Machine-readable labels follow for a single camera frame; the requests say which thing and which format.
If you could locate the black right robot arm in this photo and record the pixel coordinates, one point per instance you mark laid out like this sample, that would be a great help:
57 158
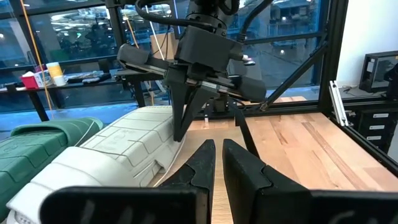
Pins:
208 12

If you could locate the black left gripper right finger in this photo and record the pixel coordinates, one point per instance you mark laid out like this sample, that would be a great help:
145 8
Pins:
280 202

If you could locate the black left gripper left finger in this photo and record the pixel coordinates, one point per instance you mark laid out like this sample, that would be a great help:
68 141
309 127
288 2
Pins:
140 205

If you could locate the cardboard box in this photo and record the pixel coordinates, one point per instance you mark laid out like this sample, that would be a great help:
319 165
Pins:
161 45

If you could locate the green slipper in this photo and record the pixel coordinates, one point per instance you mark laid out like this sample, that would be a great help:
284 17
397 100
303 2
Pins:
31 146

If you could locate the white mug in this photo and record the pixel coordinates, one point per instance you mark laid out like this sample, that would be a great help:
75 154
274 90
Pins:
59 81

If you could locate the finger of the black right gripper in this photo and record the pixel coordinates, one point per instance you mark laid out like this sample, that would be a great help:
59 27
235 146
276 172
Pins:
200 99
178 102

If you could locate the white corner bracket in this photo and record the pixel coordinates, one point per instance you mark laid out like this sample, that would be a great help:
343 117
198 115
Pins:
338 102

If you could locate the black aluminium table frame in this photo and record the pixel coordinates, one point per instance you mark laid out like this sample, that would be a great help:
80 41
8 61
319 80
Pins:
334 46

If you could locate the black computer case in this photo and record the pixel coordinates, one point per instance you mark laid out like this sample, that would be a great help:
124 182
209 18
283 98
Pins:
377 73

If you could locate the yellow cup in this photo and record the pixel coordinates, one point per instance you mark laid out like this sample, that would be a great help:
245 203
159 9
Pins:
54 70

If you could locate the red box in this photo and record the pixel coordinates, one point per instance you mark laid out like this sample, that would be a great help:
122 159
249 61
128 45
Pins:
29 81

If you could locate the black background table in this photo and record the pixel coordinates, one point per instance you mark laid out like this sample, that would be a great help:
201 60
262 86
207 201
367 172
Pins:
77 82

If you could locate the black drawer cabinet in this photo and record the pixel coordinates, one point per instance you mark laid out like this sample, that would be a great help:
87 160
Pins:
376 130

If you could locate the grey slipper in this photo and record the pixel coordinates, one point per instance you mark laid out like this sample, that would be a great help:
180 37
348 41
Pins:
124 140

